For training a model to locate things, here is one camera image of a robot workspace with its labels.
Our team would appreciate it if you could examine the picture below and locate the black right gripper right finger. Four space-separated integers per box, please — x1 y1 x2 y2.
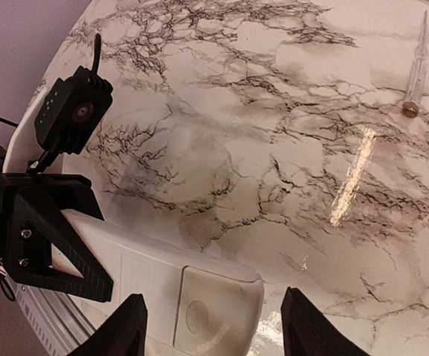
281 287 368 356

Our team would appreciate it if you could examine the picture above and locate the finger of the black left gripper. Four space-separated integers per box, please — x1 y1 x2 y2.
4 192 114 301

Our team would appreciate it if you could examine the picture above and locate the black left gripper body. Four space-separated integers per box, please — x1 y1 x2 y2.
0 174 102 263

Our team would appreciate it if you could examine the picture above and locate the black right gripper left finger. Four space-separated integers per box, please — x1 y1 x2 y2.
71 294 148 356

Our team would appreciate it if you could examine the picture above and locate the white remote control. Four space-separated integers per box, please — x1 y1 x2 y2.
63 210 264 355

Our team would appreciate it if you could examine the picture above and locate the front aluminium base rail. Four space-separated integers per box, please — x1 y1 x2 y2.
9 280 95 356

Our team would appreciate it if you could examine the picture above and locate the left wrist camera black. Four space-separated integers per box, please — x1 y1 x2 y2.
2 65 114 175

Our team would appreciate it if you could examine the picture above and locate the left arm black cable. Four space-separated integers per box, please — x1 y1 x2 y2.
0 33 103 129

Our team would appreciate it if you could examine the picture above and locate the clear handled small screwdriver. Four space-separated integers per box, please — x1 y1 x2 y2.
402 11 428 118

